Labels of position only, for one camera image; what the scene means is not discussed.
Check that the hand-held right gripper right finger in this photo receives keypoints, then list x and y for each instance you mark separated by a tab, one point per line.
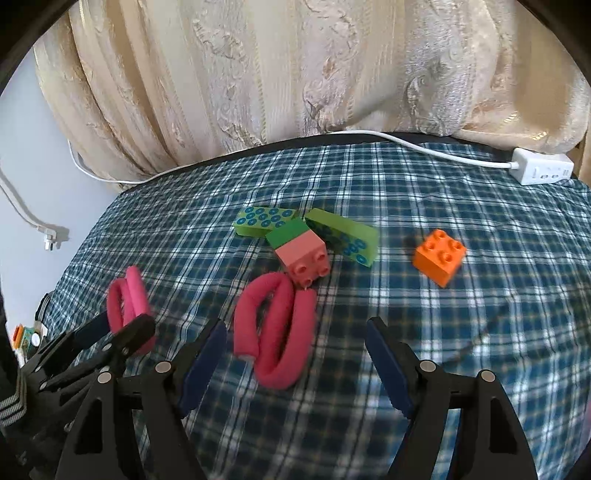
388	369

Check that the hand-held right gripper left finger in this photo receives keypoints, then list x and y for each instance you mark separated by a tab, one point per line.
203	364

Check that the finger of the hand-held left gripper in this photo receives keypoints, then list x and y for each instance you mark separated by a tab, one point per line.
90	332
134	334

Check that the pink foam hair roller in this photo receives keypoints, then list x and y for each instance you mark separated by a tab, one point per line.
136	295
300	332

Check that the orange toy brick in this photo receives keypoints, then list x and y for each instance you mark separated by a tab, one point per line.
438	263

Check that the green dotted toy brick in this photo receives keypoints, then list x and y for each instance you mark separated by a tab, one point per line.
351	235
258	221

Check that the pink square toy brick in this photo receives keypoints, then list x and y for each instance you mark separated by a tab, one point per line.
300	256

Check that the green square toy brick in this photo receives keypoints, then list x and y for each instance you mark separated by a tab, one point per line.
286	235

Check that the blue plaid tablecloth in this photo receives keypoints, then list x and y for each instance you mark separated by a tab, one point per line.
485	323

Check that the white power strip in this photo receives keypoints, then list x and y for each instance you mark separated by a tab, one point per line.
540	166

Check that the cream patterned curtain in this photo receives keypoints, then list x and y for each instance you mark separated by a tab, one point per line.
277	69

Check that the white wall plug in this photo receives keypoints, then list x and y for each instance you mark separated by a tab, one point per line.
53	236

